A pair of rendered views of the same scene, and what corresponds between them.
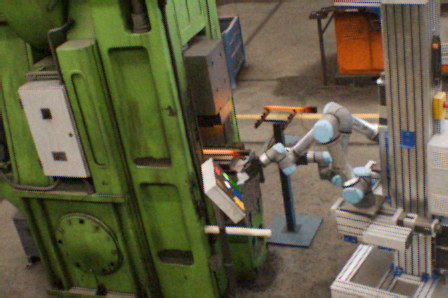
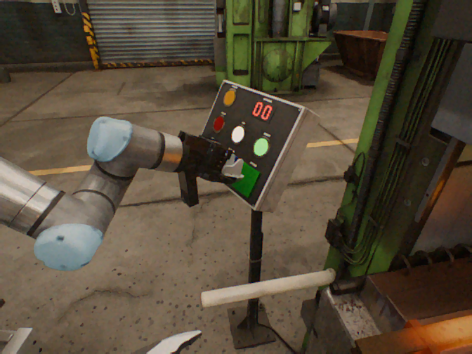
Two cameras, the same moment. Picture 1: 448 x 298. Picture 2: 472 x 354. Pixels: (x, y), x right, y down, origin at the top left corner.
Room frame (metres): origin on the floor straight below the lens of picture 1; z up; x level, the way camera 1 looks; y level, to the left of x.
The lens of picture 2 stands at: (4.00, -0.40, 1.40)
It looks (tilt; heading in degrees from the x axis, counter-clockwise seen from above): 33 degrees down; 144
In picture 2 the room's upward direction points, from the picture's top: straight up
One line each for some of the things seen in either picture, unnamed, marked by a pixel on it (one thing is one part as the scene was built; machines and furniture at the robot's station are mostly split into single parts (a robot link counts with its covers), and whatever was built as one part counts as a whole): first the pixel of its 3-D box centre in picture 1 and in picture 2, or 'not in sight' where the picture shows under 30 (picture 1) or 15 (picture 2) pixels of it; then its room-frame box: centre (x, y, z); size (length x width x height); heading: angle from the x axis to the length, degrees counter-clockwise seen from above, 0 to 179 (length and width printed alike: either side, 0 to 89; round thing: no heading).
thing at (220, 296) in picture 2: (238, 231); (268, 287); (3.63, 0.00, 0.62); 0.44 x 0.05 x 0.05; 66
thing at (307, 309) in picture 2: (214, 261); (313, 315); (3.70, 0.20, 0.36); 0.09 x 0.07 x 0.12; 156
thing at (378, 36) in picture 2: not in sight; (371, 55); (0.32, 6.15, 0.43); 1.89 x 1.20 x 0.85; 157
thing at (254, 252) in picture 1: (224, 240); not in sight; (4.12, 0.12, 0.23); 0.55 x 0.37 x 0.47; 66
